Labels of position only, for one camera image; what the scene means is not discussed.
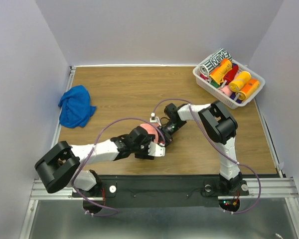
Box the black white striped towel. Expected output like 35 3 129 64
199 48 232 76

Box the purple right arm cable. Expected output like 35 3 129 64
153 99 262 215

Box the aluminium frame rail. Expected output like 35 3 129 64
29 177 299 200

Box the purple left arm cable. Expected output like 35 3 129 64
71 117 166 217

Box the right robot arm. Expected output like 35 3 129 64
159 101 242 194

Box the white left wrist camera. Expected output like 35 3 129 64
148 142 165 157

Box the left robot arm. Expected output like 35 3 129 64
34 125 158 196

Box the white plastic basket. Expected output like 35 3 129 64
193 55 265 109

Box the pink rolled towel in basket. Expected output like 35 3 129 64
219 85 233 97

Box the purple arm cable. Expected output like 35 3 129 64
153 99 262 215
71 117 166 217

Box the pink towel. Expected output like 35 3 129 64
140 123 165 146
219 85 233 97

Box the green rolled towel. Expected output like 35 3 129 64
210 80 220 88

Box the orange rolled towel purple spot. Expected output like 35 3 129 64
236 79 260 102

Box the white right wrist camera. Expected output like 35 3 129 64
149 113 162 125

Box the red rolled towel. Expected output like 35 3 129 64
223 64 239 85

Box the blue towel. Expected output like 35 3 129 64
58 85 97 128

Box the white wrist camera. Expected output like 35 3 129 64
148 142 165 157
149 113 162 125

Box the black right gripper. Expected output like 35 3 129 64
155 120 186 147

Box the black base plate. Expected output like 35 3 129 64
68 175 249 215

